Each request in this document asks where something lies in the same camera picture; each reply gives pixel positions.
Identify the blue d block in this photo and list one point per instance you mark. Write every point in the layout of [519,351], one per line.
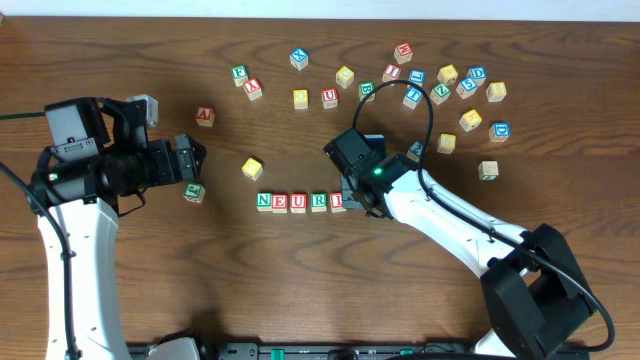
[499,132]
[477,74]

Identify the yellow O wooden block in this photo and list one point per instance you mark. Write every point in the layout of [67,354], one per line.
[300,99]

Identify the yellow 2 wooden block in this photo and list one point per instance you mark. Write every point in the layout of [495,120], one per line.
[252,168]

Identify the blue D block far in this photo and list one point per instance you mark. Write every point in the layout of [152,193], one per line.
[477,74]

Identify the red i block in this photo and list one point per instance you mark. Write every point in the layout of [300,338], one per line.
[336,202]
[391,72]

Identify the blue T wooden block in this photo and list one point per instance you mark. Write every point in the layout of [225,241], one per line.
[412,98]

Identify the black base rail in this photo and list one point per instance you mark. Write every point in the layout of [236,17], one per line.
[252,351]

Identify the blue L wooden block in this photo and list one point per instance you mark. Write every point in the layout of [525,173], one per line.
[417,77]

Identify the green F wooden block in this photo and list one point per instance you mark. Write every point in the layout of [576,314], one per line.
[239,75]

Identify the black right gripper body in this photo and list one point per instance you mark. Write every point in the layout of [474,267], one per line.
[353,197]

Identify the green N wooden block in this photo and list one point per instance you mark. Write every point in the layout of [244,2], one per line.
[264,201]

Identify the blue 2 wooden block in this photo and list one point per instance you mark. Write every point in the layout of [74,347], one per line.
[415,150]

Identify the red H wooden block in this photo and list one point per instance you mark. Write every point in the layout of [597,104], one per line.
[403,53]

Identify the yellow 8 wooden block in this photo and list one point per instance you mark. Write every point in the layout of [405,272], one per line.
[496,92]

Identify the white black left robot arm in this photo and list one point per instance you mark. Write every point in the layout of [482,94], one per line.
[100,153]

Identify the red A wooden block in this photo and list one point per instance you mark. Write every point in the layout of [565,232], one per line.
[205,116]

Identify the red X wooden block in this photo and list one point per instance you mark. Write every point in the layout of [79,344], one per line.
[252,89]

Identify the green Z wooden block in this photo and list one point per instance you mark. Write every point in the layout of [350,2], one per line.
[440,93]

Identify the green R wooden block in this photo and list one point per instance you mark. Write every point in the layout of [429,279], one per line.
[319,202]

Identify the blue D block near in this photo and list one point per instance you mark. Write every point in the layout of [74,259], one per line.
[499,132]

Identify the blue X wooden block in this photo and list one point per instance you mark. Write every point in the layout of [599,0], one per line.
[299,58]

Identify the yellow block with picture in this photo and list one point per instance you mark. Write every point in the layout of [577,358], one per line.
[470,120]

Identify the yellow block near Z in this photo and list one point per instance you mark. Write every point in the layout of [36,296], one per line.
[447,75]

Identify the yellow S wooden block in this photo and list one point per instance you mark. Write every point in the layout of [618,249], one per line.
[446,143]

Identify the yellow block upper middle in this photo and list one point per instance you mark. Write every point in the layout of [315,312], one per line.
[345,77]

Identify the green J wooden block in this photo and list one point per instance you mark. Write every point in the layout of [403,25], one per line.
[194,192]

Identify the green 7 wooden block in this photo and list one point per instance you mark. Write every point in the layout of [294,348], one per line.
[488,170]

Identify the red E wooden block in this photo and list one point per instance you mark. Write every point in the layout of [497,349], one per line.
[279,203]

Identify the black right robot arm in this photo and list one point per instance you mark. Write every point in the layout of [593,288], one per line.
[535,292]

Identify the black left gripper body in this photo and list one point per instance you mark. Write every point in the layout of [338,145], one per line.
[181,159]

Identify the green B wooden block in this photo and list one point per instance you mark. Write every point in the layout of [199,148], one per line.
[365,90]

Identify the blue 5 wooden block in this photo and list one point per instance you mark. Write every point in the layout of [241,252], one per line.
[466,87]

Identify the red u block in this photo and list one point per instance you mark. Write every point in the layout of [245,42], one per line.
[330,98]
[298,202]

